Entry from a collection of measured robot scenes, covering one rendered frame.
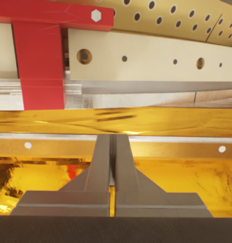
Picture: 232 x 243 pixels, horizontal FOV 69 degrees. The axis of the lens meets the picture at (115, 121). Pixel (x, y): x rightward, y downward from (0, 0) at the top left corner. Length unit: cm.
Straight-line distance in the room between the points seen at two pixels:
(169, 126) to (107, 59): 15
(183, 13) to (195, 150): 20
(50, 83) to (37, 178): 17
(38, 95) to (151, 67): 12
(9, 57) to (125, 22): 14
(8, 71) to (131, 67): 12
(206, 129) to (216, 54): 11
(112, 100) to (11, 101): 12
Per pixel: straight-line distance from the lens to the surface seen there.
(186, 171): 30
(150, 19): 25
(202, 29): 32
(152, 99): 26
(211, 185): 32
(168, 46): 22
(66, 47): 24
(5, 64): 19
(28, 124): 29
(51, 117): 27
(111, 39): 19
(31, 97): 17
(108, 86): 24
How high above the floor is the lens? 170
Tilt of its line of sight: 17 degrees up
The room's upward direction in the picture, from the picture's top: 178 degrees counter-clockwise
